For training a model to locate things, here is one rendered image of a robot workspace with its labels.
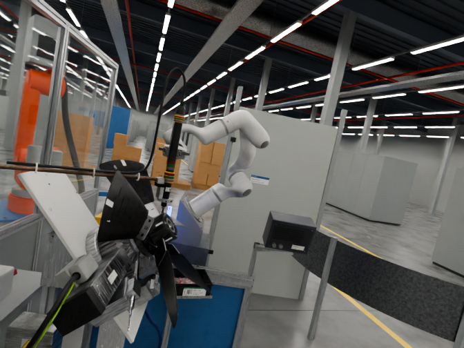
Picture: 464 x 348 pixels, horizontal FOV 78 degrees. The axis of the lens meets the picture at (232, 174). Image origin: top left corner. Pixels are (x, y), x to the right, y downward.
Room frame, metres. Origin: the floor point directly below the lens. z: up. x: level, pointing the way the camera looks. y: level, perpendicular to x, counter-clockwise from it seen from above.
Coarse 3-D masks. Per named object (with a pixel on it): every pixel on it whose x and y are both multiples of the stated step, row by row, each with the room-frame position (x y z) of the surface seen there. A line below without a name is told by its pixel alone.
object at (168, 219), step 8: (160, 216) 1.08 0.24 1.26; (168, 216) 1.15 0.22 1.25; (152, 224) 1.06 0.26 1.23; (160, 224) 1.06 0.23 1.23; (168, 224) 1.10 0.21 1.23; (152, 232) 1.05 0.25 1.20; (160, 232) 1.05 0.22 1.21; (168, 232) 1.05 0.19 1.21; (176, 232) 1.13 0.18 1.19; (136, 240) 1.03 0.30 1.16; (144, 240) 1.06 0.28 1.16; (152, 240) 1.05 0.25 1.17; (168, 240) 1.07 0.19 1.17; (144, 248) 1.03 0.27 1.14; (152, 248) 1.08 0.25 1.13
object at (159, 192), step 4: (160, 180) 1.16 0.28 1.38; (156, 184) 1.17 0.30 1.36; (160, 184) 1.16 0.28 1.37; (164, 184) 1.17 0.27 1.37; (160, 188) 1.17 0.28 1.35; (156, 192) 1.19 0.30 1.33; (160, 192) 1.17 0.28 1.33; (156, 196) 1.18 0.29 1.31; (160, 196) 1.17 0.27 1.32; (160, 200) 1.17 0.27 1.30; (164, 200) 1.17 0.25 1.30; (168, 200) 1.17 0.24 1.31; (172, 200) 1.19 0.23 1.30
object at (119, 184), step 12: (120, 180) 0.89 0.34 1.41; (108, 192) 0.83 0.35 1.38; (120, 192) 0.88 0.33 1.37; (132, 192) 0.93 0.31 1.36; (120, 204) 0.87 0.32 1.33; (132, 204) 0.93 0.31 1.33; (108, 216) 0.82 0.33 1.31; (120, 216) 0.87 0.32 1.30; (132, 216) 0.93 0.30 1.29; (144, 216) 0.99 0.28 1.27; (108, 228) 0.82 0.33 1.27; (120, 228) 0.88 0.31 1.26; (132, 228) 0.94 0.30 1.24; (108, 240) 0.83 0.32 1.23
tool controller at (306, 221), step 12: (276, 216) 1.60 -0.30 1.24; (288, 216) 1.63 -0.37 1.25; (300, 216) 1.66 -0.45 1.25; (276, 228) 1.56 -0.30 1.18; (288, 228) 1.57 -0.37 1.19; (300, 228) 1.57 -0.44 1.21; (312, 228) 1.58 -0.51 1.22; (264, 240) 1.62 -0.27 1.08; (276, 240) 1.58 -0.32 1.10; (288, 240) 1.59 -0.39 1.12; (300, 240) 1.59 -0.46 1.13; (300, 252) 1.62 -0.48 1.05
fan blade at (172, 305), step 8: (168, 256) 0.96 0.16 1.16; (160, 264) 1.01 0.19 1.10; (168, 264) 0.94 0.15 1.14; (160, 272) 1.00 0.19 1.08; (168, 272) 0.94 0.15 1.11; (160, 280) 0.99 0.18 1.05; (168, 280) 0.93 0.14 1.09; (168, 288) 0.93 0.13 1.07; (168, 296) 0.92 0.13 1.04; (176, 296) 0.80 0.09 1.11; (168, 304) 0.92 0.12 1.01; (176, 304) 0.81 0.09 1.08; (168, 312) 0.92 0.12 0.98; (176, 312) 0.83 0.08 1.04; (176, 320) 0.85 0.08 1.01
